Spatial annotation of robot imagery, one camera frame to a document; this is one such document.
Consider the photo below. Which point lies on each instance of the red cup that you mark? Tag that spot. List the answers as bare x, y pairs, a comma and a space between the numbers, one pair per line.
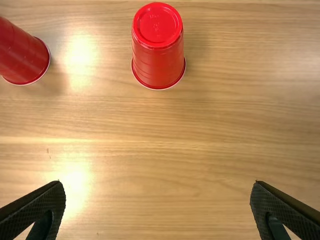
157, 55
22, 57

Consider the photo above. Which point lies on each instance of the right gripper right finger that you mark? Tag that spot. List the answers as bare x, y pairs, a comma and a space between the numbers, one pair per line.
282, 207

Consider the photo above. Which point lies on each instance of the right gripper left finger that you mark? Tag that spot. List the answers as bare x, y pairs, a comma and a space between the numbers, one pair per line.
30, 207

